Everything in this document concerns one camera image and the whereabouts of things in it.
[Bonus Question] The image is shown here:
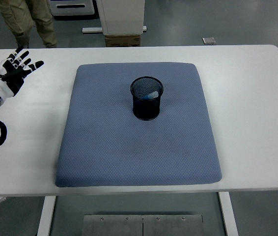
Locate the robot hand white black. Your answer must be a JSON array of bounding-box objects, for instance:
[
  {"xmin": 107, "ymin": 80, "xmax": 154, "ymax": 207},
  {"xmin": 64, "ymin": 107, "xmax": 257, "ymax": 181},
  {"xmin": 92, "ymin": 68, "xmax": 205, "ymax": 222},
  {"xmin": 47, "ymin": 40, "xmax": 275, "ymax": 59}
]
[{"xmin": 0, "ymin": 46, "xmax": 45, "ymax": 98}]

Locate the blue marker pen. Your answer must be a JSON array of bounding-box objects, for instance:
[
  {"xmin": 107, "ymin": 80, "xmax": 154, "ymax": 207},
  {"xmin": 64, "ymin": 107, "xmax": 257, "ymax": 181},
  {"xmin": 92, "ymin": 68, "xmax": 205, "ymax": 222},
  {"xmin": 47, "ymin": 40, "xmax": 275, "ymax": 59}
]
[{"xmin": 139, "ymin": 90, "xmax": 159, "ymax": 101}]

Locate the black mesh pen holder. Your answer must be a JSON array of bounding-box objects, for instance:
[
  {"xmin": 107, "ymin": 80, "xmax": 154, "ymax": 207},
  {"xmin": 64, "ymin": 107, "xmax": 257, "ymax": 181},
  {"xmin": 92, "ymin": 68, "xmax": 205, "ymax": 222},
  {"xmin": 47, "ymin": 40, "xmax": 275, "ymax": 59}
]
[{"xmin": 130, "ymin": 76, "xmax": 164, "ymax": 121}]

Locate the person in khaki trousers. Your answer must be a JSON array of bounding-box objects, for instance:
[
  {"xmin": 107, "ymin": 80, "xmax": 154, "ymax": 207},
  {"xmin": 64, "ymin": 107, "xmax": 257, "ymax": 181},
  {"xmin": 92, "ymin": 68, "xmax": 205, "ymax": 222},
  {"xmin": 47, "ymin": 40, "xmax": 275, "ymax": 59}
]
[{"xmin": 0, "ymin": 0, "xmax": 57, "ymax": 49}]

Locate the brown cardboard box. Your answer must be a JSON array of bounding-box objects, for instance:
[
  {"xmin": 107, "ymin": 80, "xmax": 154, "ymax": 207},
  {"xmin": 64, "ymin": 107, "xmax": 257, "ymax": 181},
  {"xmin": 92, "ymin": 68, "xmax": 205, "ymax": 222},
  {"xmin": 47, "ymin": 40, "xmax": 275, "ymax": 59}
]
[{"xmin": 105, "ymin": 34, "xmax": 141, "ymax": 47}]

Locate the white table leg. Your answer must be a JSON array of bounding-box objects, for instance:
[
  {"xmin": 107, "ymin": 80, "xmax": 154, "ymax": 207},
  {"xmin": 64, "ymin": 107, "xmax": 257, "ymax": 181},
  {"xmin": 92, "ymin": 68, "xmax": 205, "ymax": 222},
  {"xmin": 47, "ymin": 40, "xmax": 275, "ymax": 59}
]
[
  {"xmin": 36, "ymin": 196, "xmax": 56, "ymax": 236},
  {"xmin": 219, "ymin": 191, "xmax": 239, "ymax": 236}
]

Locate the white cabinet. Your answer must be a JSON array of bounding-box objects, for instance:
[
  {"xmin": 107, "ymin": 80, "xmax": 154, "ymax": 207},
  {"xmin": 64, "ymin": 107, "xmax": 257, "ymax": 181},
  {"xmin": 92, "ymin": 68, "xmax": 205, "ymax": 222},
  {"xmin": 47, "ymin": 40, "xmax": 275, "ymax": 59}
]
[{"xmin": 97, "ymin": 0, "xmax": 146, "ymax": 35}]

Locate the blue-grey textured mat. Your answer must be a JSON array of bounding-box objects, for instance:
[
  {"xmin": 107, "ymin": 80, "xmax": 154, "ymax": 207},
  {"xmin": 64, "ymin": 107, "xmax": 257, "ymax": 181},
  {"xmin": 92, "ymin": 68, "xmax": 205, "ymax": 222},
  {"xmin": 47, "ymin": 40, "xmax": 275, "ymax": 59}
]
[{"xmin": 55, "ymin": 61, "xmax": 222, "ymax": 188}]

